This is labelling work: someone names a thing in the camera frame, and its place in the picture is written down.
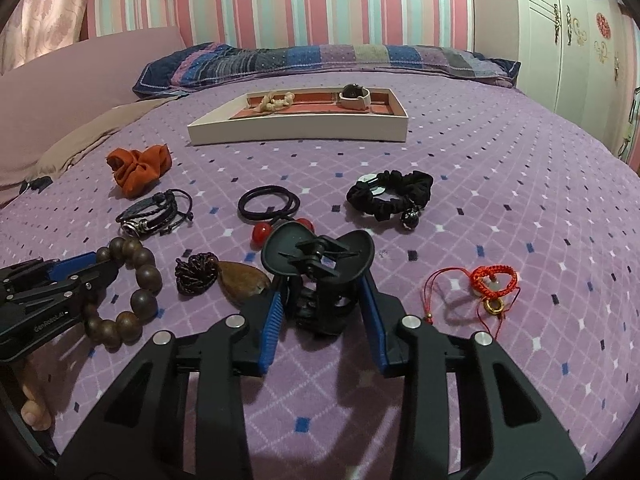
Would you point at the purple diamond-pattern bedspread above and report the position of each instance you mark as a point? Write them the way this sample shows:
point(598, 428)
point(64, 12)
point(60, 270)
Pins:
point(500, 185)

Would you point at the pink padded headboard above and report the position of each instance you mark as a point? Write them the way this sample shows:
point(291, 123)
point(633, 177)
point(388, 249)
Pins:
point(75, 80)

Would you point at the black hair claw clip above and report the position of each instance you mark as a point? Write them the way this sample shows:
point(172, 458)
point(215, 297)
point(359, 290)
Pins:
point(285, 250)

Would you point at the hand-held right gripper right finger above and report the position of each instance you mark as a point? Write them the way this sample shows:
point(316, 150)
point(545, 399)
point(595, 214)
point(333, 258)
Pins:
point(371, 310)

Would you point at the pink curtain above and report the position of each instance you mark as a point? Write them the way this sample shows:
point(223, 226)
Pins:
point(45, 20)

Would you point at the striped patchwork pillow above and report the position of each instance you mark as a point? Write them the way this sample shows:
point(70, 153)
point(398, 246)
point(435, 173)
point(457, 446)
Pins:
point(325, 57)

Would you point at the white wardrobe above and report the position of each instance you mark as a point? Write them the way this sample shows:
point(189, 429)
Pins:
point(550, 60)

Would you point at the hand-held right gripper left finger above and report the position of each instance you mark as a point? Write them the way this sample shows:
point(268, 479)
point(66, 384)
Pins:
point(272, 320)

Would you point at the white jewelry box red lining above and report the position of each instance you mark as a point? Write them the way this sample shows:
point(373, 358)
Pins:
point(300, 132)

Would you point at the white band wristwatch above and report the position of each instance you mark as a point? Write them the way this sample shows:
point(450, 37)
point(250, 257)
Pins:
point(352, 101)

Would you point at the person's left hand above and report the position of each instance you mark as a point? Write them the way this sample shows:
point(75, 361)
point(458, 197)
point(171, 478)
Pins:
point(37, 412)

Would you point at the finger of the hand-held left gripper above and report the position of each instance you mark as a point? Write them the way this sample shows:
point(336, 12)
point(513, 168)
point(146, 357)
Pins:
point(75, 266)
point(90, 280)

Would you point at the beige cloth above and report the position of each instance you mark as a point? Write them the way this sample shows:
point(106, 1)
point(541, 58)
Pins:
point(85, 135)

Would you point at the orange scrunchie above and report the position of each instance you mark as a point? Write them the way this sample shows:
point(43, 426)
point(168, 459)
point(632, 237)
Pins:
point(145, 165)

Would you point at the black scrunchie with bead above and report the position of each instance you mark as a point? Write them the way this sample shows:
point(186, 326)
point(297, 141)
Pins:
point(415, 187)

